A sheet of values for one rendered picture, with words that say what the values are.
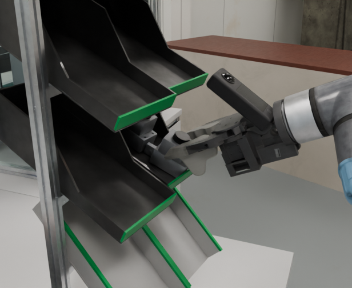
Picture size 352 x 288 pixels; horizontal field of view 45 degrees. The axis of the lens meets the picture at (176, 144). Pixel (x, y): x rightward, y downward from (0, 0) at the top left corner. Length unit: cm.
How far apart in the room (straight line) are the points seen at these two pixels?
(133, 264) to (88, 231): 10
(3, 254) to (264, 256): 67
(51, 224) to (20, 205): 80
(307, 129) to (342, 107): 6
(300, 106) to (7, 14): 42
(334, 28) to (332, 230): 344
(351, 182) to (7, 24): 48
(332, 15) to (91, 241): 539
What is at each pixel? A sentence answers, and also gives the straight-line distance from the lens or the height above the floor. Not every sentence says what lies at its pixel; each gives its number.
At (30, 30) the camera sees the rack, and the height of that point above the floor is 147.
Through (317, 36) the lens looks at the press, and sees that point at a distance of 605.
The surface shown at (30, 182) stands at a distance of 157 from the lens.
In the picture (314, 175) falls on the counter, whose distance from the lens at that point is 357.
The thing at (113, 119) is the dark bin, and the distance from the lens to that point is 52.
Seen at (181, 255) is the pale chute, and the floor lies 102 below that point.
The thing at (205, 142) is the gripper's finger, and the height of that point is 128.
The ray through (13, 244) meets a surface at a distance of 125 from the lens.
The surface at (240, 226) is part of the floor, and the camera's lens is 289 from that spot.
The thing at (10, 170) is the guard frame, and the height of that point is 88.
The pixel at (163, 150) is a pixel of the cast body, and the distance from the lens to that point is 74.
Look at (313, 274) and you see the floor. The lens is 258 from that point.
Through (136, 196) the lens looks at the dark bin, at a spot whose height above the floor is 121.
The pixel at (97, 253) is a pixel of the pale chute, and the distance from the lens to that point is 73.
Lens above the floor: 152
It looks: 21 degrees down
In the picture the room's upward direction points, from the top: straight up
